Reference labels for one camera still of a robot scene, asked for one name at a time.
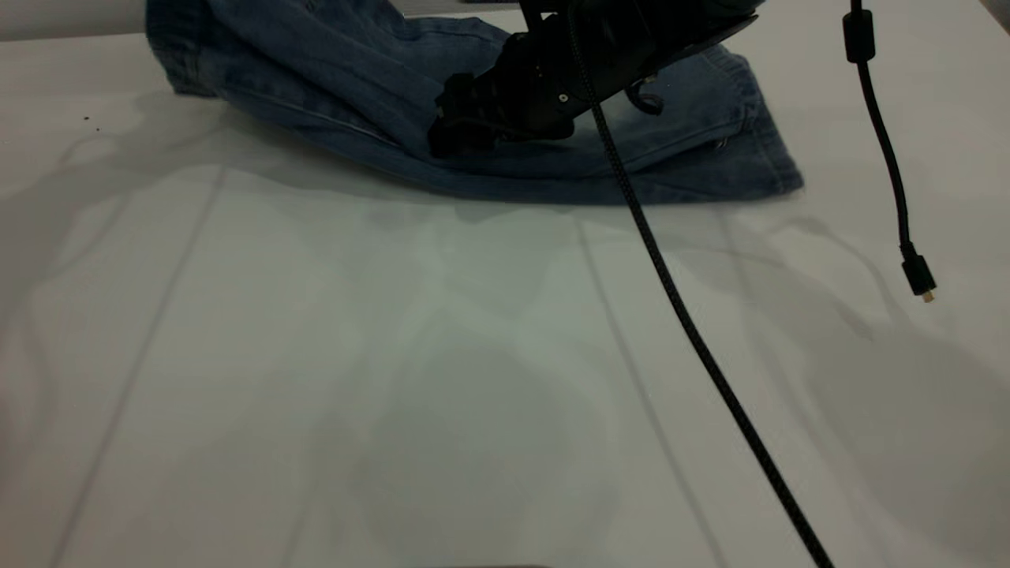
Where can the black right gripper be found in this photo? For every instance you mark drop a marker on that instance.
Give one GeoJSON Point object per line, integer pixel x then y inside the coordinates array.
{"type": "Point", "coordinates": [552, 79]}

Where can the blue denim shorts basketball print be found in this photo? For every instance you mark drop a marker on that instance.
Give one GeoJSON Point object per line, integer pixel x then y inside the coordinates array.
{"type": "Point", "coordinates": [355, 79]}

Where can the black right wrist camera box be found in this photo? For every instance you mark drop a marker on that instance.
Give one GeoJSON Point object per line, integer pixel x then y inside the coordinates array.
{"type": "Point", "coordinates": [694, 24]}

